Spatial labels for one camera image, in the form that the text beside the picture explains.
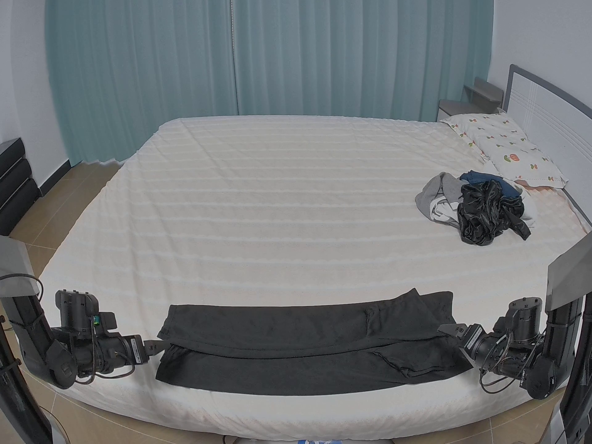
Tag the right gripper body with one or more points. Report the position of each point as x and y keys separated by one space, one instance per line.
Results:
x=481 y=347

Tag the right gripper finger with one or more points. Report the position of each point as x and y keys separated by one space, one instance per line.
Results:
x=467 y=360
x=451 y=329

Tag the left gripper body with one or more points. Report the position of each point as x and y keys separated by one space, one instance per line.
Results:
x=125 y=352

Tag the black T-shirt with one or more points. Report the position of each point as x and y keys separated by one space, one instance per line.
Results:
x=277 y=331

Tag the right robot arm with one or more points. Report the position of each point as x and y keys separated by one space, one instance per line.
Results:
x=555 y=340

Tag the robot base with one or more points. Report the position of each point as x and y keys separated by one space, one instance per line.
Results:
x=319 y=441

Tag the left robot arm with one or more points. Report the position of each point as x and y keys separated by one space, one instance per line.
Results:
x=37 y=335

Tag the pile of clothes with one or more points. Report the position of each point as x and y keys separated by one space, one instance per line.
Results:
x=485 y=211

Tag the bed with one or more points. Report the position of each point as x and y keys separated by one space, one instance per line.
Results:
x=277 y=201

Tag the white printed pillow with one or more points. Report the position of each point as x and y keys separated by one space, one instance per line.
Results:
x=513 y=150

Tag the dark chest of drawers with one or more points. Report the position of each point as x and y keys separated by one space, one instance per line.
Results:
x=16 y=183

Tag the grey bedside table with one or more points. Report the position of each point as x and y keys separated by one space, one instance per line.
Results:
x=471 y=100

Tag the blue-green curtain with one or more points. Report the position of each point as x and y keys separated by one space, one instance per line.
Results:
x=162 y=53

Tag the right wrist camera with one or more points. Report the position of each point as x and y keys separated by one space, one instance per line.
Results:
x=499 y=325

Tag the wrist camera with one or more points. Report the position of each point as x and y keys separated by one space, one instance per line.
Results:
x=105 y=321
x=499 y=325

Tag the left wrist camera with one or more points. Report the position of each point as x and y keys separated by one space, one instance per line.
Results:
x=105 y=321

